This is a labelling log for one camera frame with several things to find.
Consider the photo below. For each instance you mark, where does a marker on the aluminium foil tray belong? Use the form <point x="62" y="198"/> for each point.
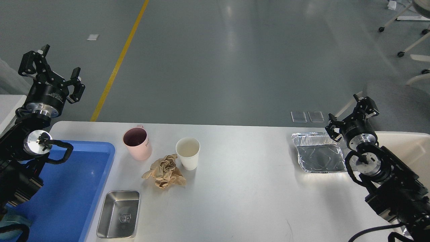
<point x="318" y="153"/>

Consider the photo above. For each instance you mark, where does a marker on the pink plastic mug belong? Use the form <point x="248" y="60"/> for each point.
<point x="137" y="143"/>

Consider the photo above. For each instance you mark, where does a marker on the teal ceramic cup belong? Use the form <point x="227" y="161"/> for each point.
<point x="13" y="217"/>

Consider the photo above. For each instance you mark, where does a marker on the cream plastic bin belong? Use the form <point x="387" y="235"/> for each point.
<point x="413" y="150"/>

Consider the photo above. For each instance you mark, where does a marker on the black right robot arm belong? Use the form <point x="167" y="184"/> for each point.
<point x="370" y="166"/>

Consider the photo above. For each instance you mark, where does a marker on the white paper cup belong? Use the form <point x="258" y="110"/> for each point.
<point x="188" y="149"/>

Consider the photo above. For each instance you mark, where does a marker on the crumpled brown paper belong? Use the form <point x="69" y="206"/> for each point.
<point x="165" y="172"/>

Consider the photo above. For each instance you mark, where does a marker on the stainless steel rectangular tray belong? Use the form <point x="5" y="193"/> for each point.
<point x="119" y="215"/>

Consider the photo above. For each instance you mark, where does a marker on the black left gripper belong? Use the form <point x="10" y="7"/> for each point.
<point x="45" y="93"/>

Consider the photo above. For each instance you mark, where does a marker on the blue plastic tray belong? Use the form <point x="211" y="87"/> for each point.
<point x="63" y="209"/>

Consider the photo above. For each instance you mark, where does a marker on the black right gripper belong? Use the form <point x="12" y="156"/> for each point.
<point x="358" y="130"/>

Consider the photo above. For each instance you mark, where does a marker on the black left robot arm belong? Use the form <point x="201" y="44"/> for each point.
<point x="26" y="147"/>

